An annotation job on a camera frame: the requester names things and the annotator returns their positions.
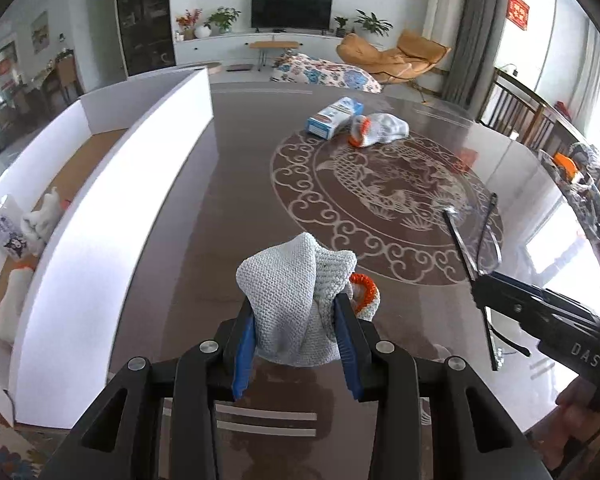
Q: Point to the patterned rug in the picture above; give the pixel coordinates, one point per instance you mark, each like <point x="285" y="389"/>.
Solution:
<point x="0" y="440"/>

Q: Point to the green potted plant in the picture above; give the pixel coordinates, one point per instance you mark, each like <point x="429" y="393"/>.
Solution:
<point x="222" y="19"/>

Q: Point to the clear plastic box cartoon label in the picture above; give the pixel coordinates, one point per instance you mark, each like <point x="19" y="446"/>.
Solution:
<point x="7" y="237"/>

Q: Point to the white television cabinet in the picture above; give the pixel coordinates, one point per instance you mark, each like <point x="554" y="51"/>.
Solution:
<point x="220" y="47"/>

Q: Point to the white cardboard container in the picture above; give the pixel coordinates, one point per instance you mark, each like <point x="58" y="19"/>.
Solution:
<point x="105" y="210"/>

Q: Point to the dark glass cabinet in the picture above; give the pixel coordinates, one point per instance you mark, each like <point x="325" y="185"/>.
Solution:
<point x="145" y="15"/>

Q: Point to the person's right hand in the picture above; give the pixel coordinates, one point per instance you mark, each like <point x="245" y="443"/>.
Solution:
<point x="577" y="420"/>

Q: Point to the large leafy potted plant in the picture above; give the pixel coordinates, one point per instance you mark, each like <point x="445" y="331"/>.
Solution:
<point x="372" y="22"/>

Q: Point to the grey curtain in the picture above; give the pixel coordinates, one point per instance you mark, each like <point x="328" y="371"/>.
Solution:
<point x="480" y="25"/>

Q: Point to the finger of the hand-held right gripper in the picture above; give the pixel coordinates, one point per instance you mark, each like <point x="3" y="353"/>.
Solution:
<point x="520" y="312"/>
<point x="540" y="297"/>

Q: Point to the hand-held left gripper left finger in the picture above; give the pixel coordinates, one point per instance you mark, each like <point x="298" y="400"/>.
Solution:
<point x="242" y="355"/>

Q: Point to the white standing air conditioner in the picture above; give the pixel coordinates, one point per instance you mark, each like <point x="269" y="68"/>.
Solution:
<point x="445" y="20"/>

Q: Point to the orange lounge chair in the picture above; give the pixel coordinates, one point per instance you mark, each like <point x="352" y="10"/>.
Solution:
<point x="375" y="57"/>

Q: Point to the small potted plant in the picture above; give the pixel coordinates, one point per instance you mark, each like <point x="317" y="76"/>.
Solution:
<point x="341" y="25"/>

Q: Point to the red wall hanging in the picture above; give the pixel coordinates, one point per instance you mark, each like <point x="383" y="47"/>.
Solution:
<point x="517" y="10"/>

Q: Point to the wooden chair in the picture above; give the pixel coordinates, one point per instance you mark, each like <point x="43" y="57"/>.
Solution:
<point x="547" y="127"/>
<point x="512" y="100"/>

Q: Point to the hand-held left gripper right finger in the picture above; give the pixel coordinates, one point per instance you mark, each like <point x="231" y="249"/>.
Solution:
<point x="350" y="355"/>

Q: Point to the black frame eyeglasses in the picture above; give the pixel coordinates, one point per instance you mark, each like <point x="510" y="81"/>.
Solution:
<point x="457" y="245"/>

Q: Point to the red flower arrangement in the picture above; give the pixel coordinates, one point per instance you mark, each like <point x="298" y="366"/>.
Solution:
<point x="187" y="22"/>

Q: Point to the white round vase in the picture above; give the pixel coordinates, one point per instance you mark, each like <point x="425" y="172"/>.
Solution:
<point x="201" y="31"/>

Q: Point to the small wooden bench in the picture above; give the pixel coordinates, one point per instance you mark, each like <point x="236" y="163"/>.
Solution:
<point x="275" y="45"/>

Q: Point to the blue white carton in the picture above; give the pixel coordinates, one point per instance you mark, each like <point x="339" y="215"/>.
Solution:
<point x="332" y="117"/>

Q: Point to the printed blanket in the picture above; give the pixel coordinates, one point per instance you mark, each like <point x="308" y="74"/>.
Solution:
<point x="330" y="72"/>

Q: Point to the black television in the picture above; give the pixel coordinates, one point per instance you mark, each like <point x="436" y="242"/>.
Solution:
<point x="290" y="10"/>

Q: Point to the framed wall painting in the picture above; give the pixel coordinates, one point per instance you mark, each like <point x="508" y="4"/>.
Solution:
<point x="40" y="32"/>

